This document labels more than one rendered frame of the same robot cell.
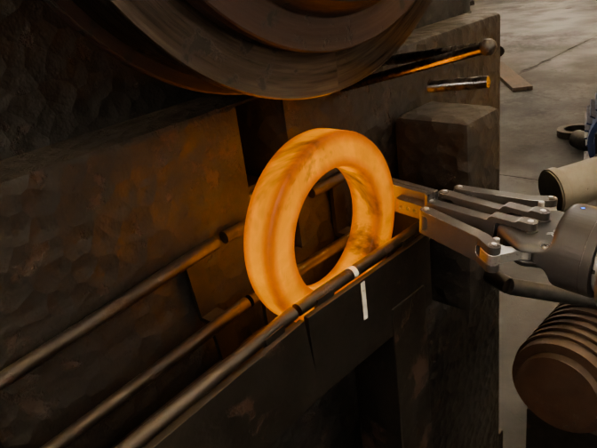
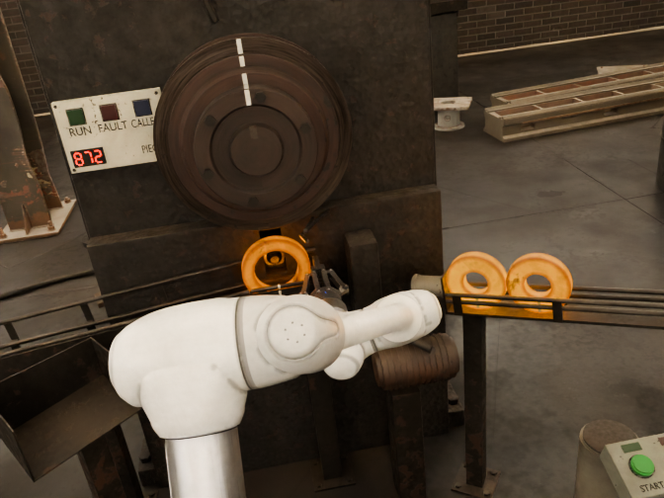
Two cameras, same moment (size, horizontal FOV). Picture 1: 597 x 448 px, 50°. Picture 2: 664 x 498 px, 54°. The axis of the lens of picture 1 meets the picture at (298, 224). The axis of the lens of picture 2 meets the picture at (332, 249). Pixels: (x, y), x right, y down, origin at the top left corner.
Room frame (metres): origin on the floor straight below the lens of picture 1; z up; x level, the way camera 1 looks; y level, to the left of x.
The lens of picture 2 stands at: (-0.57, -1.11, 1.55)
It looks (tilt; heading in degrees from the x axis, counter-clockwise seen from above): 26 degrees down; 39
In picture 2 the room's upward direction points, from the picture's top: 7 degrees counter-clockwise
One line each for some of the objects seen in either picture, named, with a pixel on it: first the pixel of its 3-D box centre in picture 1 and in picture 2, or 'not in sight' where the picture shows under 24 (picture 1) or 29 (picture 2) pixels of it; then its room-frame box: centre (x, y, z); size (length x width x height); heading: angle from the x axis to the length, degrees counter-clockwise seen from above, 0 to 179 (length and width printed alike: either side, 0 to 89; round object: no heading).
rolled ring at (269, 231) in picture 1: (325, 228); (276, 268); (0.54, -0.02, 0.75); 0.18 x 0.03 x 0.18; 135
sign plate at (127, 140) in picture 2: not in sight; (115, 130); (0.38, 0.29, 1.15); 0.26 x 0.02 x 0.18; 134
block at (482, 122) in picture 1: (447, 205); (363, 275); (0.72, -0.18, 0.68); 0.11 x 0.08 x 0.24; 44
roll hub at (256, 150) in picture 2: not in sight; (256, 148); (0.47, -0.09, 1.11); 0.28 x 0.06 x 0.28; 134
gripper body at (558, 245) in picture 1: (553, 241); (325, 299); (0.50, -0.22, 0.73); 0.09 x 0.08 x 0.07; 44
